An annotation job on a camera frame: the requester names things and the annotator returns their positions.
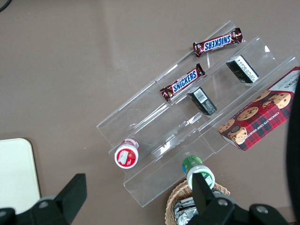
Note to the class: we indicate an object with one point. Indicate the red tartan cookie box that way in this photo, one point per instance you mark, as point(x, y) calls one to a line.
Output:
point(257, 122)

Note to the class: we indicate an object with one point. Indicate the red lidded cup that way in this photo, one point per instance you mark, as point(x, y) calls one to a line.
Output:
point(126, 155)

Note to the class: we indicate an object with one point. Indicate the oval light wicker basket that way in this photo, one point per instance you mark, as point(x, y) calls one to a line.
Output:
point(172, 201)

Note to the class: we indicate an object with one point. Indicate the beige plastic tray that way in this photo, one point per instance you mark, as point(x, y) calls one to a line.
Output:
point(16, 175)

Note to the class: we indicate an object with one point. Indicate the silver foil pack stack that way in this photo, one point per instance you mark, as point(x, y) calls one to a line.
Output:
point(185, 211)

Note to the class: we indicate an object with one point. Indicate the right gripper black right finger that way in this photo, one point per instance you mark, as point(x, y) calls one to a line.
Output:
point(207, 201)

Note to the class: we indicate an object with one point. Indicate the small black box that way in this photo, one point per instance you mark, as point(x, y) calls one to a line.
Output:
point(201, 100)
point(242, 69)

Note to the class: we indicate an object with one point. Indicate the green lidded cup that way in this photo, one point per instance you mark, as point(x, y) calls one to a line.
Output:
point(191, 164)

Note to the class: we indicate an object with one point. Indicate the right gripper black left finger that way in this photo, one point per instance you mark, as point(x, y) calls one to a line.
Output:
point(68, 197)

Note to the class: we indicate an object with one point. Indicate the clear acrylic step riser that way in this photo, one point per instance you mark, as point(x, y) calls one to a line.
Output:
point(264, 68)
point(145, 112)

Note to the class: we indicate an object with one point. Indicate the brown Snickers bar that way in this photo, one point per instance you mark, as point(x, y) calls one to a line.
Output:
point(184, 83)
point(218, 42)

